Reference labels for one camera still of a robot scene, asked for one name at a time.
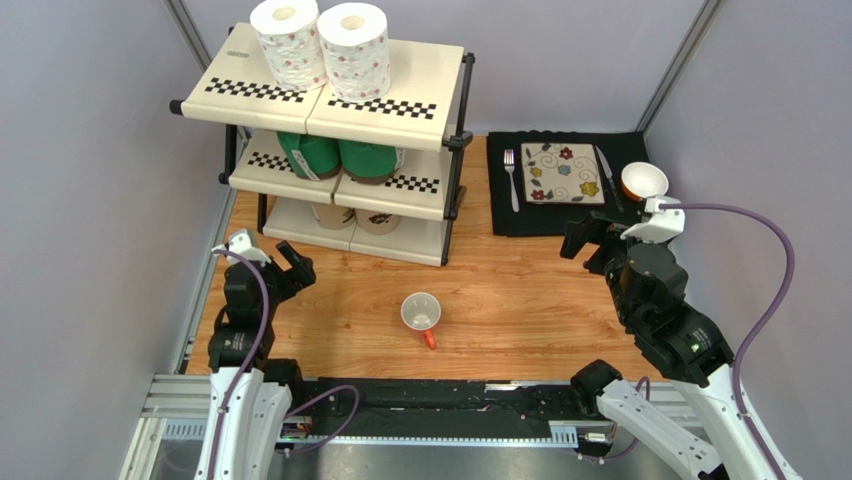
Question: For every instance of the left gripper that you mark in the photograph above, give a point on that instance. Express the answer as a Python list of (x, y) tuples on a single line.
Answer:
[(294, 279)]

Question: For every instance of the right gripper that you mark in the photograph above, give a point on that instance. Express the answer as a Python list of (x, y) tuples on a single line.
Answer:
[(600, 242)]

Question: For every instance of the brown roll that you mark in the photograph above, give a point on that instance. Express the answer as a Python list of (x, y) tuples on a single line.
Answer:
[(376, 223), (332, 216)]

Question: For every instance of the brown roll front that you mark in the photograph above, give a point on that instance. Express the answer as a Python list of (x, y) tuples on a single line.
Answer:
[(376, 223)]

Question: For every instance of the green roll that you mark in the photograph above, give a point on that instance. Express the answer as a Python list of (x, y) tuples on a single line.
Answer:
[(311, 157), (370, 163)]

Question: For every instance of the green roll front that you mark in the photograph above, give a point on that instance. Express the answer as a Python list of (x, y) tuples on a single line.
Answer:
[(370, 163)]

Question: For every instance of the floral white paper towel roll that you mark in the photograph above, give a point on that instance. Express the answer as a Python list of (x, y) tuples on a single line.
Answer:
[(355, 44)]

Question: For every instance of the plain white paper towel roll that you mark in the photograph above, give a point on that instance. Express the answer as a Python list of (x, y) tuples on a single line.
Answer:
[(288, 36)]

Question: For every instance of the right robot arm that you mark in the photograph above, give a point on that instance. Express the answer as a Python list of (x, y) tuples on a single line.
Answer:
[(647, 287)]

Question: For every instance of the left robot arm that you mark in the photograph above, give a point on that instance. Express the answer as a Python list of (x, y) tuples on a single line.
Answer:
[(250, 393)]

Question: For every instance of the cream three-tier shelf rack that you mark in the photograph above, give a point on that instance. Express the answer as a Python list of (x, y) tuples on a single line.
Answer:
[(424, 113)]

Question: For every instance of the floral square plate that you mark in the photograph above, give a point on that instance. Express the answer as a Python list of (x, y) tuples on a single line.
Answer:
[(561, 173)]

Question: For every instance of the orange white bowl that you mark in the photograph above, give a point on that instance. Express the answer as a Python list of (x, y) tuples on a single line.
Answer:
[(642, 180)]

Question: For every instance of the black placemat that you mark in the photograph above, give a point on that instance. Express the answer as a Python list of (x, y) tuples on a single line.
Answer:
[(620, 149)]

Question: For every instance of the silver fork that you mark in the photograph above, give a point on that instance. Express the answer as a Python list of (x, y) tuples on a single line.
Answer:
[(509, 167)]

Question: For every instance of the orange white mug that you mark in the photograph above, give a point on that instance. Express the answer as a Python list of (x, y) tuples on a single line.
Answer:
[(421, 312)]

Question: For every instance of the black handled knife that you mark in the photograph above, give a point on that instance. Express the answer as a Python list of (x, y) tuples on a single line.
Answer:
[(608, 174)]

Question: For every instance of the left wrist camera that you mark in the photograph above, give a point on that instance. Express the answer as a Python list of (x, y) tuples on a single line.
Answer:
[(244, 244)]

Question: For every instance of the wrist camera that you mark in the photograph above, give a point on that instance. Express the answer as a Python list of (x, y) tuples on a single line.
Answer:
[(663, 219), (244, 244)]

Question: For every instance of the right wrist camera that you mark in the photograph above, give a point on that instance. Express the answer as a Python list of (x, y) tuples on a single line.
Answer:
[(663, 219)]

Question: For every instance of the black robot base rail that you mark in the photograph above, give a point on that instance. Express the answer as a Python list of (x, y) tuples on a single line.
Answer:
[(438, 409)]

